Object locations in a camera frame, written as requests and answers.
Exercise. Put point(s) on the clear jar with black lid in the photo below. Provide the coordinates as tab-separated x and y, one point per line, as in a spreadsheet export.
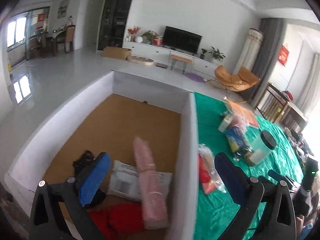
261	147

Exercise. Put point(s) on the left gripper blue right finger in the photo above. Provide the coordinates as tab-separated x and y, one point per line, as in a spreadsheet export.
278	219

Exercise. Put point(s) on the black display cabinet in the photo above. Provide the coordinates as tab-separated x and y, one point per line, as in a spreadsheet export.
113	23

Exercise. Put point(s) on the white mailer pouch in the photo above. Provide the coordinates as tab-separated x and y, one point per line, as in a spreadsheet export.
124	182

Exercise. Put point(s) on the orange lounge chair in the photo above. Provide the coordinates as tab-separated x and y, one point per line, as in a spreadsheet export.
239	82

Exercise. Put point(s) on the green potted plant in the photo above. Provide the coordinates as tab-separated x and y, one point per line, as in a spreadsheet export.
217	55

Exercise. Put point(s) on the white tv cabinet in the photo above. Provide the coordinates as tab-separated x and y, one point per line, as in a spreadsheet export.
162	55

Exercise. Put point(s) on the small wooden bench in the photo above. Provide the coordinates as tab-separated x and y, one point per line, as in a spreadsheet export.
184	60

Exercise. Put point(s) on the red packet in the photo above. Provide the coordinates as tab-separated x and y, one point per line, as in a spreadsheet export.
119	221

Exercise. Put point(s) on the green satin tablecloth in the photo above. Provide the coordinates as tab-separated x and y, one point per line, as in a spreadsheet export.
216	210

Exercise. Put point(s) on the red flower vase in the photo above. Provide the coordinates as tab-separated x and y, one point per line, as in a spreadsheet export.
132	32

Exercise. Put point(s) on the grey curtain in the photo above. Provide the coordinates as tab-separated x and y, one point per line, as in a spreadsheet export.
273	30

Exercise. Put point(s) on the blue snack bag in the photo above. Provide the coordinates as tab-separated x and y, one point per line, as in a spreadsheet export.
236	140

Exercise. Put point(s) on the orange book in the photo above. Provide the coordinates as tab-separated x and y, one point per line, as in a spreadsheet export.
246	114

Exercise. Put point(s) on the pink roll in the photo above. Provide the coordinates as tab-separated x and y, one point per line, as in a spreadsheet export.
154	208

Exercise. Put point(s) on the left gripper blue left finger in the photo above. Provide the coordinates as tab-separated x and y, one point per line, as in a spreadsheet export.
47	220

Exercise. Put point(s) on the brown cardboard box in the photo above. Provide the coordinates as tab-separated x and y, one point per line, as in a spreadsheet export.
116	53

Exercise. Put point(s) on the black television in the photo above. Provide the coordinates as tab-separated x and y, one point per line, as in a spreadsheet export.
181	39

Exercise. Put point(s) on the black item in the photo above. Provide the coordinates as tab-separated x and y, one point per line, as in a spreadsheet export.
84	161

